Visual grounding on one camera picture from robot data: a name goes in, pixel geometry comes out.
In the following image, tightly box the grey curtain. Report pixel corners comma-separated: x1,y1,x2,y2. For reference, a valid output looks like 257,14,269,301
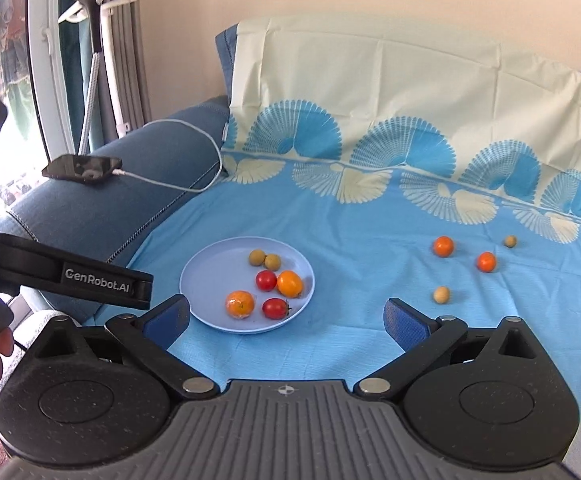
105,0,154,133

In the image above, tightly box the garment steamer head with hose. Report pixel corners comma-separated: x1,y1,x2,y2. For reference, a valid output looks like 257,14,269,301
67,0,106,157

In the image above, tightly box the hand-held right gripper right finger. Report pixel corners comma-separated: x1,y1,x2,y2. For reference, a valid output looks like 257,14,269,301
353,297,551,402

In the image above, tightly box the blue sofa armrest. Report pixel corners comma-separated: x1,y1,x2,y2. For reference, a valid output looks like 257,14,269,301
0,22,244,326

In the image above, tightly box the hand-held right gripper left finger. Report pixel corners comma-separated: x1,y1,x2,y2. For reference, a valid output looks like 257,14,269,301
33,294,221,402

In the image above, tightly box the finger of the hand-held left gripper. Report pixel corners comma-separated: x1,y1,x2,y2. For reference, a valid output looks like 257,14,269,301
131,270,154,311

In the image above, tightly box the blue fan-print bedsheet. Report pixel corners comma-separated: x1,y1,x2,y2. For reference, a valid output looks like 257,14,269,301
83,14,581,461

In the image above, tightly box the white charging cable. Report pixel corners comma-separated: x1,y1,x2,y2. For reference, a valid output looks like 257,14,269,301
113,118,222,192

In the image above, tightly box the black smartphone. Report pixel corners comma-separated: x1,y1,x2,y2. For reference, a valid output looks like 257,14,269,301
41,155,122,186

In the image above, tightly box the white window frame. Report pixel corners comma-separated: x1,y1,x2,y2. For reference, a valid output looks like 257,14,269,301
25,0,78,161

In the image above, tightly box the orange tomato plate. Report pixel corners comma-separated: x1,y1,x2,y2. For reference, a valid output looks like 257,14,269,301
277,270,304,298

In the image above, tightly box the dark teal curtain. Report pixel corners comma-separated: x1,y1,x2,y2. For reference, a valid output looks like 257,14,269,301
60,0,106,156

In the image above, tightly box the light blue plate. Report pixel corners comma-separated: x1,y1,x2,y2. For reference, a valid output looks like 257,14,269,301
179,236,316,335

